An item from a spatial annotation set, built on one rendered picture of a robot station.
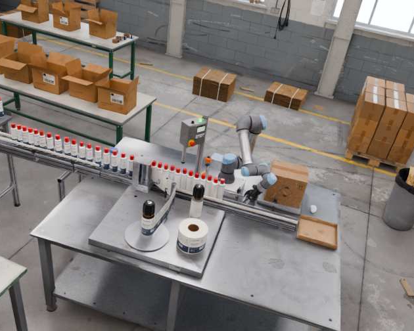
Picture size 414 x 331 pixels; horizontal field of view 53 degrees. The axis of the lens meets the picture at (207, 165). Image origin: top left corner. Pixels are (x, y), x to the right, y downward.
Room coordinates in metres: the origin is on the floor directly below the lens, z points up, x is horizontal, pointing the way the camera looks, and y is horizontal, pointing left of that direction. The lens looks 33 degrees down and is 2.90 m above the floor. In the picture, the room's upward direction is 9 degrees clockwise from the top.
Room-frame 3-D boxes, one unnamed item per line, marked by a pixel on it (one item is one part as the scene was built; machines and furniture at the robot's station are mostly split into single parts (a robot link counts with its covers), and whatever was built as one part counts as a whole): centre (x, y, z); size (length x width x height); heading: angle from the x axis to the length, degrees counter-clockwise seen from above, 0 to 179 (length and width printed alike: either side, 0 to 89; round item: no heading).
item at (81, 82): (4.34, 1.47, 0.96); 0.53 x 0.45 x 0.37; 165
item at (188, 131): (2.76, 0.14, 1.38); 0.17 x 0.10 x 0.19; 134
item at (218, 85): (6.82, 0.09, 0.16); 0.65 x 0.54 x 0.32; 78
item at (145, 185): (2.65, 0.49, 1.01); 0.14 x 0.13 x 0.26; 79
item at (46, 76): (4.40, 1.93, 0.97); 0.45 x 0.38 x 0.37; 166
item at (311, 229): (2.47, -0.93, 0.85); 0.30 x 0.26 x 0.04; 79
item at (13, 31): (8.37, 4.32, 0.19); 0.64 x 0.54 x 0.37; 166
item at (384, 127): (5.66, -2.48, 0.45); 1.20 x 0.84 x 0.89; 165
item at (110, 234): (2.24, 0.26, 0.86); 0.80 x 0.67 x 0.05; 79
